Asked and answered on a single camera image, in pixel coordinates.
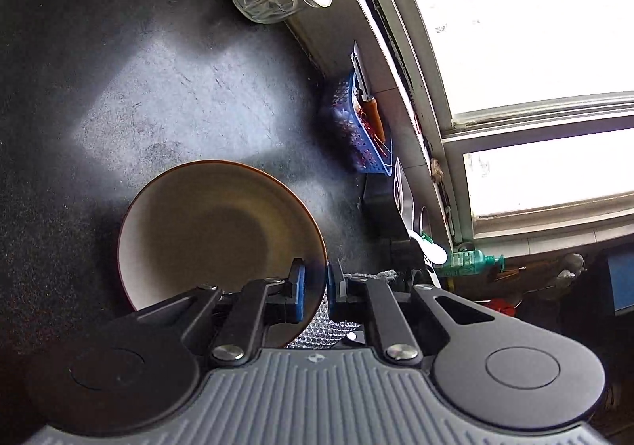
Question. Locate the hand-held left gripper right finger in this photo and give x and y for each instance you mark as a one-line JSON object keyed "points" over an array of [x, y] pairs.
{"points": [[335, 290]]}

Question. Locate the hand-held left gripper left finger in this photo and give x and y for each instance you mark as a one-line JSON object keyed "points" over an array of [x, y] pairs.
{"points": [[297, 291]]}

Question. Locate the grey mesh dishcloth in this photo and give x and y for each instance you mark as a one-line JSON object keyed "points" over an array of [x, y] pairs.
{"points": [[322, 332]]}

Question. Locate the white bowl with brown rim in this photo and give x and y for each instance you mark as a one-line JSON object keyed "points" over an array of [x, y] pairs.
{"points": [[213, 227]]}

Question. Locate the steel pot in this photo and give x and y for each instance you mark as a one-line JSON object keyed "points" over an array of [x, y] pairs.
{"points": [[402, 254]]}

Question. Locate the rectangular steel container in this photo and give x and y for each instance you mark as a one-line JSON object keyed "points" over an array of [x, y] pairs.
{"points": [[381, 207]]}

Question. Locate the white plastic spoon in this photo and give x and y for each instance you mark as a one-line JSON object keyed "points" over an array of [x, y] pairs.
{"points": [[433, 252]]}

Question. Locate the green plastic bottle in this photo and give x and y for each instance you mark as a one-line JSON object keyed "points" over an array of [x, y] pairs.
{"points": [[465, 262]]}

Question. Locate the blue plastic basket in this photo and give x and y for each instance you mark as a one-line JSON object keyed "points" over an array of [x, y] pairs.
{"points": [[346, 133]]}

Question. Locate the brown lump on sill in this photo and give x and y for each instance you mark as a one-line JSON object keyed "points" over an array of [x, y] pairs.
{"points": [[438, 170]]}

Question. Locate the dried red chilies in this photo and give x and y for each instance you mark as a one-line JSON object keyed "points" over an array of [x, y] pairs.
{"points": [[369, 130]]}

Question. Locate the red object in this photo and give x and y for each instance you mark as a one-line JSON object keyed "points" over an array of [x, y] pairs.
{"points": [[502, 308]]}

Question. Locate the hanging metal utensil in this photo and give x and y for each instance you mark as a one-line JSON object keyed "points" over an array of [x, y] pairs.
{"points": [[569, 271]]}

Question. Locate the blue panel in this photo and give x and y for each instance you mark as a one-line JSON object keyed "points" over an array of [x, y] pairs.
{"points": [[621, 281]]}

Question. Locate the white window frame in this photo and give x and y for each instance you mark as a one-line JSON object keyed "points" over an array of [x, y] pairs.
{"points": [[535, 128]]}

